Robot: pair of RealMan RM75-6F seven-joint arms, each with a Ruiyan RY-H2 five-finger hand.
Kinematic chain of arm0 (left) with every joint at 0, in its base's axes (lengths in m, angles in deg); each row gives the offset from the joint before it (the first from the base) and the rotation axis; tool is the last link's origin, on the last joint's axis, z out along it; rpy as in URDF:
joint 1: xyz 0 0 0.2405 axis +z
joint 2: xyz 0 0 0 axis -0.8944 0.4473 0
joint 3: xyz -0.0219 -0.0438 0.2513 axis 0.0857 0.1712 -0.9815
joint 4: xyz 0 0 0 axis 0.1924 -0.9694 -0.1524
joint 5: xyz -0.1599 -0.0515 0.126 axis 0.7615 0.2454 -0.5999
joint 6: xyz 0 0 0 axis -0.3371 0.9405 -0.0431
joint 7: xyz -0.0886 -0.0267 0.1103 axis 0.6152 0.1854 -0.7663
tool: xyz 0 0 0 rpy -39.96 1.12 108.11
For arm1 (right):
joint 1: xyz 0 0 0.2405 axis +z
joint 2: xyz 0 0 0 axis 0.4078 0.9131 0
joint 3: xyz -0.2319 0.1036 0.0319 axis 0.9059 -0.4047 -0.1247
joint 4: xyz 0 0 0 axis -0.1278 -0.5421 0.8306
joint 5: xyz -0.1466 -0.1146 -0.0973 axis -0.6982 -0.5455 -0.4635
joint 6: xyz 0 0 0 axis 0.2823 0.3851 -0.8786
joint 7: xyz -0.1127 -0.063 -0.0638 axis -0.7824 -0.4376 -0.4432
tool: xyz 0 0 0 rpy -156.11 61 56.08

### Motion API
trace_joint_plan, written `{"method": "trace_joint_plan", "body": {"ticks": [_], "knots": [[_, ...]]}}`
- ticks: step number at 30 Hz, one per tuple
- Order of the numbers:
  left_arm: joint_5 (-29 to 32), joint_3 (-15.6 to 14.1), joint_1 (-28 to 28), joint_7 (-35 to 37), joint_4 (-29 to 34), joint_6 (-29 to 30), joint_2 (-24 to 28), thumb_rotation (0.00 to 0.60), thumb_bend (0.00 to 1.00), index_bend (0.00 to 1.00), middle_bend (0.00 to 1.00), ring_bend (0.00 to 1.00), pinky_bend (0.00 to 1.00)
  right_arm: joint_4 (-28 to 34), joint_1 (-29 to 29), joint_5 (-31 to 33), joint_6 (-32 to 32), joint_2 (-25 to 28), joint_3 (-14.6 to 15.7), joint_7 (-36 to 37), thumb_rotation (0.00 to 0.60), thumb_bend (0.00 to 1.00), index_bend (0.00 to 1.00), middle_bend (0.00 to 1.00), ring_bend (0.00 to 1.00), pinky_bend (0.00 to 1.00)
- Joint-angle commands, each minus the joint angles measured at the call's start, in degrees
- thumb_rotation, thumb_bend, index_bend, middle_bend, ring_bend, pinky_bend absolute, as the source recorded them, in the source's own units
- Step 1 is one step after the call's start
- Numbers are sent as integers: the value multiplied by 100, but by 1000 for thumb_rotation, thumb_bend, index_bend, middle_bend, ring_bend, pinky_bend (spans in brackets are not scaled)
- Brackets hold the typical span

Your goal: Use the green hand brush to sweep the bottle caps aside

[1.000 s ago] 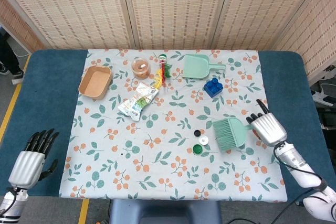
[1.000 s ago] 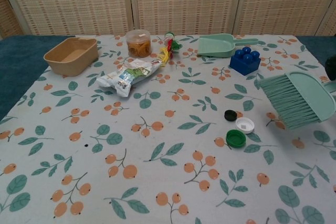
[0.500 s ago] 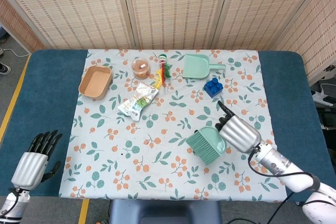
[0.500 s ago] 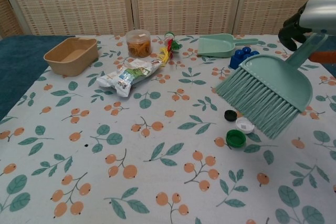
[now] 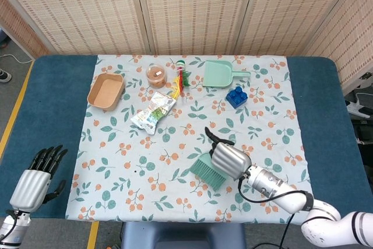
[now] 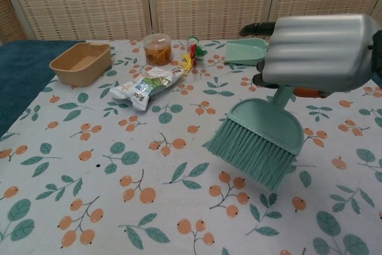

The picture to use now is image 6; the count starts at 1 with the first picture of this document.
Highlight crumpled white snack bag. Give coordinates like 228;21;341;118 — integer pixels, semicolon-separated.
109;67;183;112

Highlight colourful feather toy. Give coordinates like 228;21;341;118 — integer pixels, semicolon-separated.
178;36;208;76

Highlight small mint green broom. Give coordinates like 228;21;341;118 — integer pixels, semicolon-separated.
204;83;305;192

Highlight floral tablecloth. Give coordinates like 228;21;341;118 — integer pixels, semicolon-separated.
0;39;382;255

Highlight clear jar of rubber bands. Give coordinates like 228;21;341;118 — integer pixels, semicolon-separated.
142;34;172;66

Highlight mint green dustpan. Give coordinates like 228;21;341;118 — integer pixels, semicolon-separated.
224;39;271;67

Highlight brown paper tray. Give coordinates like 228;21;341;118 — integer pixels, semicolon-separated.
49;42;113;88

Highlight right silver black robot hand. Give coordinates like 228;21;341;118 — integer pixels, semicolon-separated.
241;13;382;99

